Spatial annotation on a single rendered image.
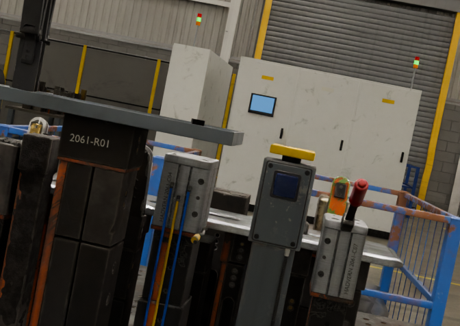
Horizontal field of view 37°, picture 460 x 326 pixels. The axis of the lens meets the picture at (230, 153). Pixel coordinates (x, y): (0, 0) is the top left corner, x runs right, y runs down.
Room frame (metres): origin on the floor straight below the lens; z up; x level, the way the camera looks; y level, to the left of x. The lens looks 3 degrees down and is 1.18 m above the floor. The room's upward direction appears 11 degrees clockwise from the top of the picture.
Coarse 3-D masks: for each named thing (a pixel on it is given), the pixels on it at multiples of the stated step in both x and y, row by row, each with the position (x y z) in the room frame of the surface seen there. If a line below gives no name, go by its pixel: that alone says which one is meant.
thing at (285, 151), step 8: (272, 144) 0.90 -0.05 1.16; (272, 152) 0.90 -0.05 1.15; (280, 152) 0.90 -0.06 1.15; (288, 152) 0.90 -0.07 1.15; (296, 152) 0.90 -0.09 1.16; (304, 152) 0.89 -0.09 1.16; (312, 152) 0.89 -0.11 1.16; (288, 160) 0.91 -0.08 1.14; (296, 160) 0.91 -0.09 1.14; (312, 160) 0.89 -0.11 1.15
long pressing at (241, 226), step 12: (216, 216) 1.25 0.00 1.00; (228, 216) 1.29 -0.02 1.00; (240, 216) 1.31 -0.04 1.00; (252, 216) 1.34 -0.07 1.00; (216, 228) 1.18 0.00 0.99; (228, 228) 1.17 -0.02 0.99; (240, 228) 1.17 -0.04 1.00; (312, 240) 1.17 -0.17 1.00; (372, 252) 1.19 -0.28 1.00; (384, 252) 1.22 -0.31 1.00; (384, 264) 1.15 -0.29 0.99; (396, 264) 1.15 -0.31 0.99
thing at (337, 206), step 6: (336, 180) 1.38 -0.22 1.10; (342, 180) 1.38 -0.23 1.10; (348, 180) 1.38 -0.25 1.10; (336, 186) 1.38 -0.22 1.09; (342, 186) 1.38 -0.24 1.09; (348, 186) 1.38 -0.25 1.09; (330, 192) 1.40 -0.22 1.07; (336, 192) 1.37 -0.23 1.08; (342, 192) 1.37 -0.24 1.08; (348, 192) 1.38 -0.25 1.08; (330, 198) 1.38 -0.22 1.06; (336, 198) 1.38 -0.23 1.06; (342, 198) 1.37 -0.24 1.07; (330, 204) 1.37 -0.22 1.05; (336, 204) 1.37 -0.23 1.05; (342, 204) 1.37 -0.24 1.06; (330, 210) 1.37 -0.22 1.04; (336, 210) 1.37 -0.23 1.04; (342, 210) 1.37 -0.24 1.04
